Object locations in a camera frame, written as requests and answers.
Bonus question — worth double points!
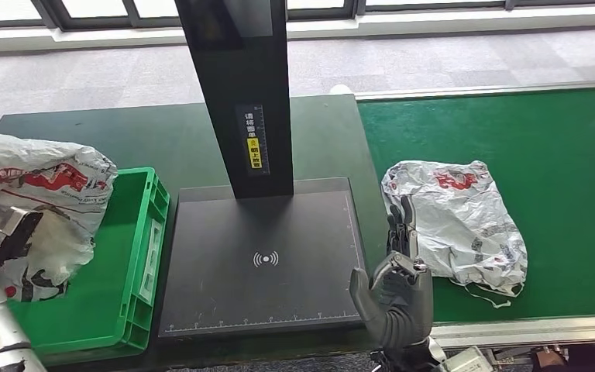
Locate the white window sill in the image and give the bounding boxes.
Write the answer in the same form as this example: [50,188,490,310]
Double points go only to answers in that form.
[0,5,595,55]

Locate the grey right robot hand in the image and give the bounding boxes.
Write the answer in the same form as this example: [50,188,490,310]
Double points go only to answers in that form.
[349,195,435,354]

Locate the black scanner base platform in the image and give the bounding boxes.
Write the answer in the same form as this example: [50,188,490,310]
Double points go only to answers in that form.
[157,177,368,339]

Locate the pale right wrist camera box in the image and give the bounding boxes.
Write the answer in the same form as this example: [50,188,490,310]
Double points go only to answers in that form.
[441,346,494,372]

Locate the green conveyor belt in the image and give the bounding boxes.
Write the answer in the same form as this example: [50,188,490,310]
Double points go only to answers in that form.
[356,86,595,323]

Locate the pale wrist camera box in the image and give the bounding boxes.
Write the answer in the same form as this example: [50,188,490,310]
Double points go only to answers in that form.
[441,346,494,372]
[0,206,27,236]

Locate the grey bag large black letters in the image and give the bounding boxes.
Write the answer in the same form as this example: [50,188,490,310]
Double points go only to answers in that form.
[0,130,119,304]

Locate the dark window frame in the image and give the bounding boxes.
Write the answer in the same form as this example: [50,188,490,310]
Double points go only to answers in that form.
[0,0,595,29]

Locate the brown mechanical part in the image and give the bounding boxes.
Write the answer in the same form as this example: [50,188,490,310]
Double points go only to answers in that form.
[531,345,568,370]

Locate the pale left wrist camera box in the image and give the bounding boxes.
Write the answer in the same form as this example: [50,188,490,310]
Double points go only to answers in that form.
[0,206,27,236]

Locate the wide aluminium conveyor rail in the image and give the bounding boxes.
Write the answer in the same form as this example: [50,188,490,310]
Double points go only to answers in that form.
[428,315,595,350]

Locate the grey bag red logo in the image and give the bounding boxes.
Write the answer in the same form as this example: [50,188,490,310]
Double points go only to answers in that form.
[380,160,529,309]

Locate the clear crate label pocket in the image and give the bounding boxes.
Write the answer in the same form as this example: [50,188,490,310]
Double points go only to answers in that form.
[138,219,164,304]

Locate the thin aluminium conveyor rail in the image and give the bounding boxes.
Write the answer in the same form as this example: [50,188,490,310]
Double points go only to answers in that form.
[353,78,595,101]

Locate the black yellow label sticker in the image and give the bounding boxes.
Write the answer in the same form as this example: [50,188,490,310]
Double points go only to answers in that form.
[235,104,270,177]

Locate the black conveyor clamp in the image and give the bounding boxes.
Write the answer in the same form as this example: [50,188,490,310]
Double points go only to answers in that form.
[370,350,392,372]

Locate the black scanner column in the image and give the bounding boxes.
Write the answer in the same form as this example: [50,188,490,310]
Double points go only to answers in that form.
[174,0,295,200]

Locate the dark green table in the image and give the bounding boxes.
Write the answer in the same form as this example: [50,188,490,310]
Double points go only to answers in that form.
[0,94,432,360]

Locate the green plastic crate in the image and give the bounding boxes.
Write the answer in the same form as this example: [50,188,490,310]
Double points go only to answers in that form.
[7,167,171,358]

